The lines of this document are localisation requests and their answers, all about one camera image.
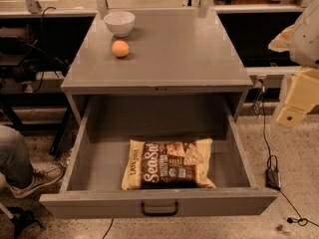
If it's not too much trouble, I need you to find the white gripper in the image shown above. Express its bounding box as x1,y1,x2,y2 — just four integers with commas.
268,0,319,128

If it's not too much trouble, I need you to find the brown sea salt chip bag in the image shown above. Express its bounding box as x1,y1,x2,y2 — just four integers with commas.
122,138,215,190

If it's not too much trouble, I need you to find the grey cabinet counter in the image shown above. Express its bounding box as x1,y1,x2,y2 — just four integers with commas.
62,7,252,120

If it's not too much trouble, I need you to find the open grey top drawer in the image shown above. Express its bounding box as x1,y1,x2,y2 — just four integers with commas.
40,94,277,218

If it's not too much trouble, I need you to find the black power adapter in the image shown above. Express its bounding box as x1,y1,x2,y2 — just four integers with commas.
265,168,281,190

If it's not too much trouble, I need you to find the orange fruit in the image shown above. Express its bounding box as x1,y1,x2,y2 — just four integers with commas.
112,40,130,58

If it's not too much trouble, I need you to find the white ceramic bowl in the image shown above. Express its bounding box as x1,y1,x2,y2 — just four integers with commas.
104,11,136,37

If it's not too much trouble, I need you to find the grey sneaker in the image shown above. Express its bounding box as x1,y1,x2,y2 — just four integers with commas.
10,168,64,199

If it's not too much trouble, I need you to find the dark machinery at left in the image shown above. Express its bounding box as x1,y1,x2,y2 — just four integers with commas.
0,25,70,83

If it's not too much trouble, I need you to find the person's jeans leg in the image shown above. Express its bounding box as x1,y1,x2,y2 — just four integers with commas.
0,125,33,189

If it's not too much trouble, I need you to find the black floor cable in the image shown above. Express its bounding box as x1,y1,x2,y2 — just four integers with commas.
258,78,319,228

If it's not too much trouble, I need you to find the black drawer handle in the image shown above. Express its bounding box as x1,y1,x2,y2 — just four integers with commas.
141,202,179,217

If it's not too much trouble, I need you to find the black cable at left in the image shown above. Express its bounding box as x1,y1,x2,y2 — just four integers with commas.
31,6,58,93

